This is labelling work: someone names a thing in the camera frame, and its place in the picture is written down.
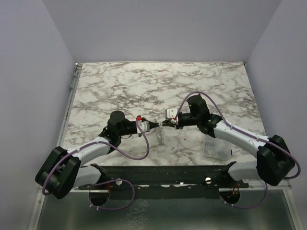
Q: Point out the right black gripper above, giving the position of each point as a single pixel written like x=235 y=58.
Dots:
x=182 y=121

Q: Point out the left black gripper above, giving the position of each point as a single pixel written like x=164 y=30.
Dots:
x=153 y=124

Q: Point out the large metal key ring band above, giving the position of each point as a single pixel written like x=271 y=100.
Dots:
x=159 y=134

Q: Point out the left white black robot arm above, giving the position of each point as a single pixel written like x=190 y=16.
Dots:
x=62 y=168

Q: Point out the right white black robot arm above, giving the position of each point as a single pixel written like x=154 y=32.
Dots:
x=272 y=159

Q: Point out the clear plastic organizer box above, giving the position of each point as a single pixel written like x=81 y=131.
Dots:
x=216 y=149

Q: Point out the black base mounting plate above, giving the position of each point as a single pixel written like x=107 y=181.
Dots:
x=166 y=182

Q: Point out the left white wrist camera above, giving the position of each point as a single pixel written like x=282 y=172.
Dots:
x=142 y=124

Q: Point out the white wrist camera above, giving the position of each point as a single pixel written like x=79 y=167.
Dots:
x=171 y=115
x=142 y=124

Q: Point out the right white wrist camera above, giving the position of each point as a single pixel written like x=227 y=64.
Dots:
x=171 y=115

